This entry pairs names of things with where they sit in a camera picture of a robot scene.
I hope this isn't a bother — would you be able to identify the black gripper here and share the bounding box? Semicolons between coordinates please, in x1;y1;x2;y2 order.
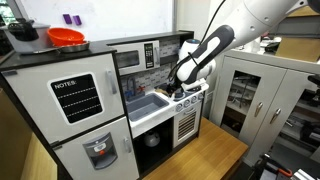
167;64;184;92

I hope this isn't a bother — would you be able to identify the wooden spoon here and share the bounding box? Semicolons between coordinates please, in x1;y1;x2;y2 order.
154;86;170;97

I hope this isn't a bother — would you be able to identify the grey sink basin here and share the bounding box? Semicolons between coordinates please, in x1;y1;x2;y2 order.
125;92;171;123

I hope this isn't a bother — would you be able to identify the toy microwave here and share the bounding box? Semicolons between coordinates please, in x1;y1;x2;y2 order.
111;39;162;77

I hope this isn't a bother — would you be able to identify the grey toy faucet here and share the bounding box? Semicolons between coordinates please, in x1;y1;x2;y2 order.
124;76;147;102

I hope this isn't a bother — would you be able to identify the white toy oven door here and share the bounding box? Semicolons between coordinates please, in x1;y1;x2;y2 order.
172;101;203;149

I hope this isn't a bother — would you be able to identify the silver toy kettle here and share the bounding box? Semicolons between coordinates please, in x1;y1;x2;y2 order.
143;130;161;149

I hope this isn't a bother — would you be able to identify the whiteboard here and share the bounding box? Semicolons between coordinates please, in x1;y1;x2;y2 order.
19;0;176;43

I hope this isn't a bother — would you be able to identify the white storage cabinet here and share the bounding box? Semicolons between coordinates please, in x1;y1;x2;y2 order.
209;49;320;168

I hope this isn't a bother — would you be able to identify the metal pan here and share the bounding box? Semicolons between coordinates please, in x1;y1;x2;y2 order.
32;40;91;55

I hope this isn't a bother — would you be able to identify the purple magnet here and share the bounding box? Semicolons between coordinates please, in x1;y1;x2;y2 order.
62;13;73;25
72;14;83;27

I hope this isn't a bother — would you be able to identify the orange colander bowl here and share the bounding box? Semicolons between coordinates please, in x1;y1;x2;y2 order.
46;27;86;48

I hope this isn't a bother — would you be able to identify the brown cardboard box on cabinet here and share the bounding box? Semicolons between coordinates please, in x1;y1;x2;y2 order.
274;5;320;63

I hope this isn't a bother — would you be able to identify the black red tool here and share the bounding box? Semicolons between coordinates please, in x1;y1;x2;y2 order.
252;153;294;180

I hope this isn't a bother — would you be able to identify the white fridge door with dispenser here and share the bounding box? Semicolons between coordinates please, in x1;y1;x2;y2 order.
53;116;141;180

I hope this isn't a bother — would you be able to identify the white fridge door with chalkboard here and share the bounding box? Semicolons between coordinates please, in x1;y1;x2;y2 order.
3;53;125;145

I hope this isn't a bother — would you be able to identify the grey box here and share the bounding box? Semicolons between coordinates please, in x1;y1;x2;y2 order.
1;22;52;55

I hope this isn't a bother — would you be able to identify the black white toy kitchen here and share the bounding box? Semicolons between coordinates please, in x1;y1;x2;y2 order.
0;29;211;180

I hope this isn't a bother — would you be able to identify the black appliance on grey box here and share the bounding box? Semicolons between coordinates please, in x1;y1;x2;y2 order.
7;18;40;42

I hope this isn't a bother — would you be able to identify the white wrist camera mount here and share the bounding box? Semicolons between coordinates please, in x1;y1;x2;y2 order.
180;80;210;93

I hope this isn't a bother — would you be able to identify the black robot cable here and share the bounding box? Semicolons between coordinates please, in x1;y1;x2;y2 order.
167;0;228;82

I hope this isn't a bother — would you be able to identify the metal cabinet door handle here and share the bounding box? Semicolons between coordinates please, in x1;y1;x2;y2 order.
268;107;283;125
253;101;265;118

